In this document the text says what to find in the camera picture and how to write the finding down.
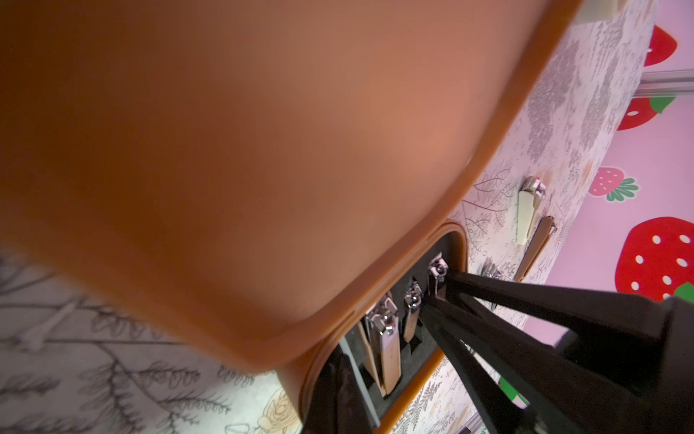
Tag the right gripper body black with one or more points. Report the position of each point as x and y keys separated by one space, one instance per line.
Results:
x=624 y=368

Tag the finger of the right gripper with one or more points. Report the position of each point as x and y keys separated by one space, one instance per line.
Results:
x=547 y=309
x=488 y=374

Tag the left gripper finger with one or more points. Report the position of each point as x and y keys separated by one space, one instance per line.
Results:
x=337 y=405

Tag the black tray tan case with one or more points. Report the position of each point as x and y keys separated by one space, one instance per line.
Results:
x=361 y=375

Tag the large brown nail clipper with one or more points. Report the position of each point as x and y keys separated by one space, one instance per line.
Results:
x=379 y=331

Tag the small brown nail clipper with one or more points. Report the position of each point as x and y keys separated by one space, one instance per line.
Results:
x=413 y=299

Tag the tan brown case lid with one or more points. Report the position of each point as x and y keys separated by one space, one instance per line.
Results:
x=249 y=176

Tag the brown nail file tool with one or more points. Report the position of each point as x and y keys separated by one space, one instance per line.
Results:
x=546 y=228

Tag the cream nail clipper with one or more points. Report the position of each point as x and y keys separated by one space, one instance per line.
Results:
x=529 y=199

